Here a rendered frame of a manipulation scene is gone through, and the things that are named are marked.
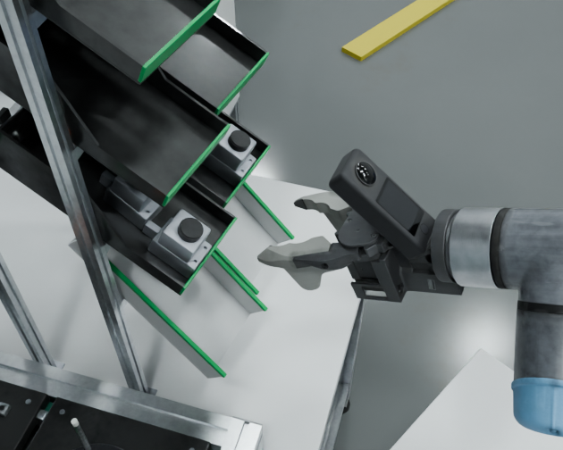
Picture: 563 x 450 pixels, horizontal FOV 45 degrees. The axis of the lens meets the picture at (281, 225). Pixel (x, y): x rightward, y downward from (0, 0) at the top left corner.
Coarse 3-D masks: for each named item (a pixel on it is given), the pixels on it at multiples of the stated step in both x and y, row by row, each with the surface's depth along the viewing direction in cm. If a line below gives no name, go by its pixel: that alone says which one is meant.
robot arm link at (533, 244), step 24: (504, 216) 60; (528, 216) 58; (552, 216) 57; (504, 240) 58; (528, 240) 57; (552, 240) 56; (504, 264) 58; (528, 264) 57; (552, 264) 56; (504, 288) 61; (528, 288) 57; (552, 288) 56
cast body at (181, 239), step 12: (180, 216) 81; (192, 216) 82; (144, 228) 84; (156, 228) 84; (168, 228) 80; (180, 228) 80; (192, 228) 80; (204, 228) 82; (156, 240) 82; (168, 240) 80; (180, 240) 80; (192, 240) 80; (204, 240) 83; (156, 252) 84; (168, 252) 82; (180, 252) 81; (192, 252) 80; (204, 252) 84; (168, 264) 84; (180, 264) 83; (192, 264) 82
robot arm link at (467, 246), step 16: (464, 208) 63; (480, 208) 63; (496, 208) 62; (464, 224) 61; (480, 224) 60; (448, 240) 61; (464, 240) 60; (480, 240) 60; (448, 256) 62; (464, 256) 60; (480, 256) 60; (464, 272) 61; (480, 272) 60
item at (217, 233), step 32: (0, 128) 77; (32, 128) 85; (0, 160) 81; (32, 160) 77; (96, 160) 88; (96, 192) 85; (192, 192) 90; (128, 224) 85; (160, 224) 87; (224, 224) 91; (128, 256) 83
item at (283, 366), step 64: (0, 192) 141; (256, 192) 141; (320, 192) 141; (64, 256) 130; (0, 320) 120; (64, 320) 120; (128, 320) 120; (256, 320) 120; (320, 320) 120; (192, 384) 112; (256, 384) 112; (320, 384) 112
